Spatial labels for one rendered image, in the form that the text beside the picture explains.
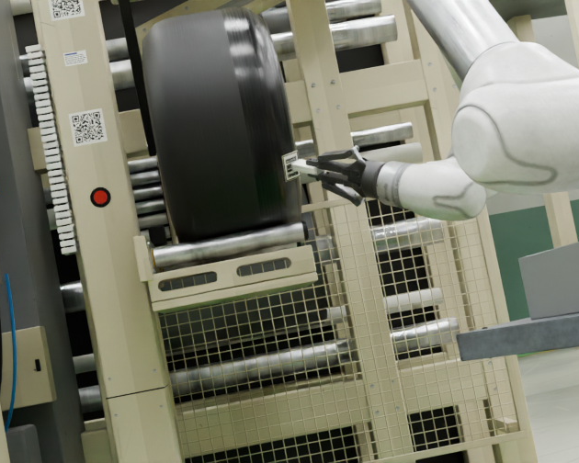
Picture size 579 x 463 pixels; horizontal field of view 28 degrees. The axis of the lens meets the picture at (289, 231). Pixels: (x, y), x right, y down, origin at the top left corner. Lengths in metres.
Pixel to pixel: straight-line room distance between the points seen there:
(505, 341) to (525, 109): 0.32
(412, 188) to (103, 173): 0.75
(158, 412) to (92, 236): 0.41
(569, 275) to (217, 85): 1.04
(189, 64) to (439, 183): 0.61
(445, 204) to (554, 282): 0.57
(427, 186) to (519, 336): 0.65
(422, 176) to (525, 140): 0.69
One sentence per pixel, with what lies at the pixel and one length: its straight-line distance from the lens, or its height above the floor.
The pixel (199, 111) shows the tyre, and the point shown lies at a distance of 2.42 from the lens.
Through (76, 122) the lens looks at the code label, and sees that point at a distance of 2.63.
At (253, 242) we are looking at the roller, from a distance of 2.50.
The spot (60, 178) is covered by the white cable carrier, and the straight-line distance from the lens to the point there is 2.63.
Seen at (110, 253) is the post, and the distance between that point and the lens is 2.59.
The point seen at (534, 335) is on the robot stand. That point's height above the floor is 0.63.
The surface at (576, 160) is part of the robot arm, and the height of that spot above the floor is 0.85.
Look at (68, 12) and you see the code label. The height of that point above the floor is 1.49.
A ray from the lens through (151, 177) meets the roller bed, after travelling 3.00.
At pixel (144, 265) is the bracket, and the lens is 2.46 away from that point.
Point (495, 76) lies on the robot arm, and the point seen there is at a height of 0.99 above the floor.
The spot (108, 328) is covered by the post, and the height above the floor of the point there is 0.77.
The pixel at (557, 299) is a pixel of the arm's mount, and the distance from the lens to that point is 1.66.
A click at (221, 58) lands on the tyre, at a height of 1.28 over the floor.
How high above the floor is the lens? 0.72
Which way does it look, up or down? 4 degrees up
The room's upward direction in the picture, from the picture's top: 11 degrees counter-clockwise
